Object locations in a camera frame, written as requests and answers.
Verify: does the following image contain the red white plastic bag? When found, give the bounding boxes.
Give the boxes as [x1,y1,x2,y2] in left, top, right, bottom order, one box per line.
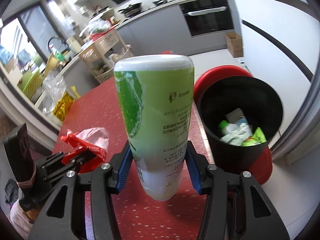
[60,127,109,173]

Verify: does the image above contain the green white plastic bottle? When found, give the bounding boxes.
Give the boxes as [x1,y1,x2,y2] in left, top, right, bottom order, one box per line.
[114,54,195,201]

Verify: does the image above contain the black trash bin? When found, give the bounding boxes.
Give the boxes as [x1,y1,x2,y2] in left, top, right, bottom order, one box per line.
[197,76,283,174]

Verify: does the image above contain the black kitchen faucet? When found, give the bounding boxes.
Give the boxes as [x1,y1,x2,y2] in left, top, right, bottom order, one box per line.
[47,36,69,53]

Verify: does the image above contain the grey kitchen cabinets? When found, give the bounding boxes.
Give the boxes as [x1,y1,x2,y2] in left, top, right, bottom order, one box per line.
[117,0,241,56]

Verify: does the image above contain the red plastic chair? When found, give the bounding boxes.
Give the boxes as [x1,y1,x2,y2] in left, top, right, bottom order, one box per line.
[194,65,283,184]

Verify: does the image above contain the gold foil bag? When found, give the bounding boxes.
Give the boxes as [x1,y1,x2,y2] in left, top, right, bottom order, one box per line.
[52,92,75,121]

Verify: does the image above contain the clear plastic bag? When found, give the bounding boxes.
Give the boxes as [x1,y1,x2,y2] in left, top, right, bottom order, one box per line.
[42,70,67,115]

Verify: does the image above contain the beige plastic storage rack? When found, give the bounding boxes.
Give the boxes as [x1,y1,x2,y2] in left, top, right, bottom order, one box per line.
[79,28,133,83]

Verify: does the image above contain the cardboard box on floor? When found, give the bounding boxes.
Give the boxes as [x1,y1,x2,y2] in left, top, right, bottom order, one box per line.
[225,32,243,58]

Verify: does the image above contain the red basket with vegetables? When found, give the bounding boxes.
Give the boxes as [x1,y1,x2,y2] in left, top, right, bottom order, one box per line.
[88,19,112,41]

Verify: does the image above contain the black built-in oven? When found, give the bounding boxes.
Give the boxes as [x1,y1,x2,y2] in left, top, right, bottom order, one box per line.
[180,0,234,36]

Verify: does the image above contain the white refrigerator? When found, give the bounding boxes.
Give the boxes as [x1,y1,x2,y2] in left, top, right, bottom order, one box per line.
[235,0,319,133]

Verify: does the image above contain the black frying pan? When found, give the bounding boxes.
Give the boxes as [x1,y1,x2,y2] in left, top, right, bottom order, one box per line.
[118,3,142,18]

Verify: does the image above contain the gas stove burner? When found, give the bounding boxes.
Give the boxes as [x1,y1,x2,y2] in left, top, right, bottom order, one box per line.
[153,0,168,7]

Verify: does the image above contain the grey sliding door frame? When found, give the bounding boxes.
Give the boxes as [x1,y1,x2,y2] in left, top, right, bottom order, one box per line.
[268,0,319,165]

